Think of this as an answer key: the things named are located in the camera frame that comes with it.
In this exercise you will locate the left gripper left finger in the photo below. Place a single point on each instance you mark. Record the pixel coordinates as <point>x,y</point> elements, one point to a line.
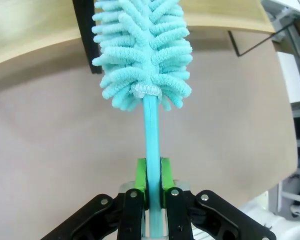
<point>130,215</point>

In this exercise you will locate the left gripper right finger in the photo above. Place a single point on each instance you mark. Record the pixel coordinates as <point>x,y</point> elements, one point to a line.
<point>180,215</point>

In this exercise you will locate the teal chenille duster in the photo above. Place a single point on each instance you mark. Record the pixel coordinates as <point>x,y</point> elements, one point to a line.
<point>142,50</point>

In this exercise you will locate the wooden shelf with black frame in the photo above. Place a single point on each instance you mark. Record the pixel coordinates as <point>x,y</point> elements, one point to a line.
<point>40,30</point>

